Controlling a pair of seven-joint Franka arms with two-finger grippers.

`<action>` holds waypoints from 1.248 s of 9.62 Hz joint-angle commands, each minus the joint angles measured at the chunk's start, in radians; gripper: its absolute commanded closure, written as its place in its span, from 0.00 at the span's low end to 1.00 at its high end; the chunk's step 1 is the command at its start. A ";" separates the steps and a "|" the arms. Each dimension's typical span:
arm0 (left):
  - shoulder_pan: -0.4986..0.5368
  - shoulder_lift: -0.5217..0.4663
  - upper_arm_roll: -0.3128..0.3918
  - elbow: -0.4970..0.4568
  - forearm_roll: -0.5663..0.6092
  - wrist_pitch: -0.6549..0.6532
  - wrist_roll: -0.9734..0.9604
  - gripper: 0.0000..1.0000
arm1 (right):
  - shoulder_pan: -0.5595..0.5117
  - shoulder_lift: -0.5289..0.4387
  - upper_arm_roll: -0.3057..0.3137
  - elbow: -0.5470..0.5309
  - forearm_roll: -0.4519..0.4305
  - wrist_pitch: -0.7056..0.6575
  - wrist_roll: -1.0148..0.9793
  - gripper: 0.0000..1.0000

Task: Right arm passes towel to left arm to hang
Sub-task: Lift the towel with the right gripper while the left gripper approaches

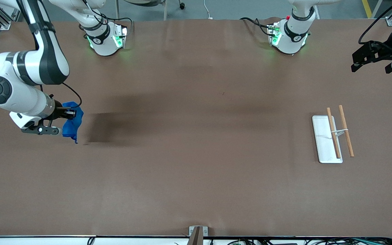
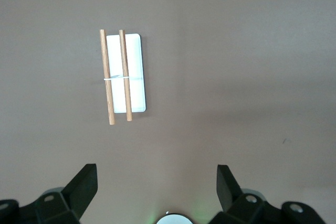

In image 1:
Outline white towel rack wooden rods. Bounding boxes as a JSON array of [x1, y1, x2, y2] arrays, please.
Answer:
[[311, 105, 355, 164]]

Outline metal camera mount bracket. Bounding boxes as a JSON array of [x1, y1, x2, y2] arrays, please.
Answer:
[[189, 226, 209, 245]]

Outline black right base cable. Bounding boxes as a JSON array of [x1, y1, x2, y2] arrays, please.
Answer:
[[79, 0, 134, 34]]

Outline white floor cable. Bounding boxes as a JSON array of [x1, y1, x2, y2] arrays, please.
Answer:
[[203, 0, 214, 19]]

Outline office chair base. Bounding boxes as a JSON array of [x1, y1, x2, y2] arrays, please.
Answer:
[[123, 0, 186, 10]]

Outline black base cable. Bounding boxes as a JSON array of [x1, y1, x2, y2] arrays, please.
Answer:
[[240, 17, 275, 36], [79, 0, 134, 34]]

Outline black left base cable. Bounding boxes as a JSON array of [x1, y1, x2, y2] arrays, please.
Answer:
[[240, 17, 275, 36]]

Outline blue microfiber towel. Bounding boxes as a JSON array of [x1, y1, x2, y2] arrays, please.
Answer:
[[61, 101, 84, 144]]

